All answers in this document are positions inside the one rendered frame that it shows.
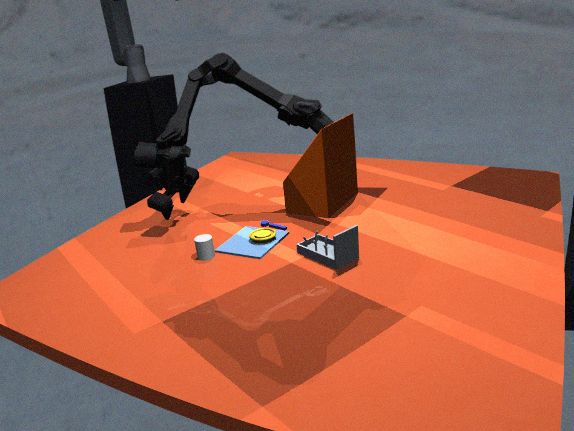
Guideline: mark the light blue square mat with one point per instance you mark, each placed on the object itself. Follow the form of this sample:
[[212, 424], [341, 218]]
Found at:
[[241, 245]]

